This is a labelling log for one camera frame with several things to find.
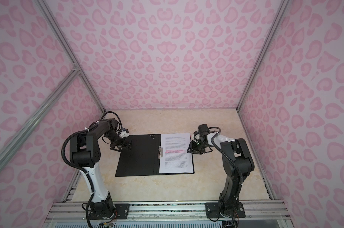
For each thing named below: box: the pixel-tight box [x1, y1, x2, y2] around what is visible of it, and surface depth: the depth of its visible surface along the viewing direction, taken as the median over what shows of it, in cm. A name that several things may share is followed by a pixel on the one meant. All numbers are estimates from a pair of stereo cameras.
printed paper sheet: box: [159, 133, 194, 174], surface depth 95 cm
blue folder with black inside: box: [114, 133, 195, 177], surface depth 95 cm
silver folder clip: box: [157, 145, 163, 160], surface depth 97 cm
